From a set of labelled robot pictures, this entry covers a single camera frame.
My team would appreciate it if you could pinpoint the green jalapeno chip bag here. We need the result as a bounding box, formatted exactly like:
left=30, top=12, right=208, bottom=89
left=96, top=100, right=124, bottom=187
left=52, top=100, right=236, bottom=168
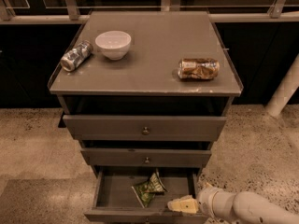
left=132, top=169, right=167, bottom=208

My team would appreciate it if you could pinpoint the metal window railing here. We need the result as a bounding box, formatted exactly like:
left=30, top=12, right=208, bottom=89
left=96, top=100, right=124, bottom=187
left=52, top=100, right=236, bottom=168
left=0, top=0, right=299, bottom=24

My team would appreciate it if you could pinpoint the white ceramic bowl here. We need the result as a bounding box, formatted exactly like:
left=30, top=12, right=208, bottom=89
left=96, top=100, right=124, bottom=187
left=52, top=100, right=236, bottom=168
left=95, top=31, right=132, bottom=60

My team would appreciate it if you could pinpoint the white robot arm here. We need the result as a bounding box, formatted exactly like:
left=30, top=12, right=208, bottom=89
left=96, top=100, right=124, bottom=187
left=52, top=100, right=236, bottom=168
left=195, top=101, right=299, bottom=224

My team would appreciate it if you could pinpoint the grey drawer cabinet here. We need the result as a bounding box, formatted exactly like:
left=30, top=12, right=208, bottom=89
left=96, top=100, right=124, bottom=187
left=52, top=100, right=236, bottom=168
left=47, top=10, right=244, bottom=224

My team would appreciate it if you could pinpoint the grey top drawer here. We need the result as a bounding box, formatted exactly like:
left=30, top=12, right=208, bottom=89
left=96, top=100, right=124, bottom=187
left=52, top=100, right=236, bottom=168
left=63, top=115, right=226, bottom=141

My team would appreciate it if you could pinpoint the grey drawer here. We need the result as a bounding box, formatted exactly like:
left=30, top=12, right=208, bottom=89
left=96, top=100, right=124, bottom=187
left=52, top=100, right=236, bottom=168
left=81, top=148, right=211, bottom=168
left=63, top=115, right=226, bottom=141
left=84, top=167, right=207, bottom=224

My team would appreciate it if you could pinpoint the grey bottom drawer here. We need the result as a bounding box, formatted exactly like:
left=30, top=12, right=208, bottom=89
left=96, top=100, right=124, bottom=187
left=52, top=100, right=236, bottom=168
left=84, top=167, right=207, bottom=224

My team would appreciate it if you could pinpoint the grey middle drawer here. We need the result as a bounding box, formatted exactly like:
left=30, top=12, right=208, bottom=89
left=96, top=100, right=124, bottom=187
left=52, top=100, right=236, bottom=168
left=81, top=148, right=211, bottom=168

